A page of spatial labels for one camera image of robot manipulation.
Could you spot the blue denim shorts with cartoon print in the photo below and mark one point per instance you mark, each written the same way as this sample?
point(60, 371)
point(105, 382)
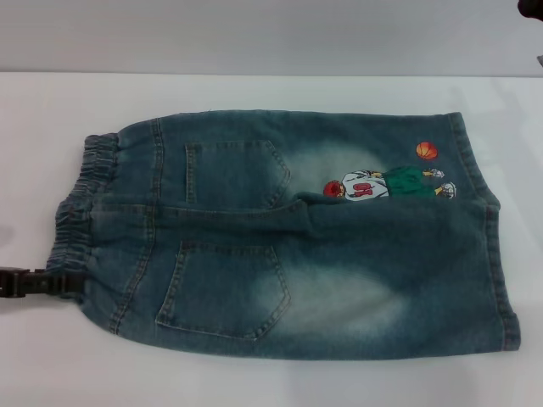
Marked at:
point(339, 263)

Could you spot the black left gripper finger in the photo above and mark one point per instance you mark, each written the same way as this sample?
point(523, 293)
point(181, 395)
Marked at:
point(46, 283)

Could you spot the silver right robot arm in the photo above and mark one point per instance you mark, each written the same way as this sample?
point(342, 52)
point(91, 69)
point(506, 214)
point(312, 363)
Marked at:
point(540, 61)

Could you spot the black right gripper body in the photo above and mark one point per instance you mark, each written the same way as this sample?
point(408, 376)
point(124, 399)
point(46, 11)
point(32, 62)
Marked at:
point(532, 6)

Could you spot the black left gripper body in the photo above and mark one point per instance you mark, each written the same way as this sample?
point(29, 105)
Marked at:
point(7, 282)

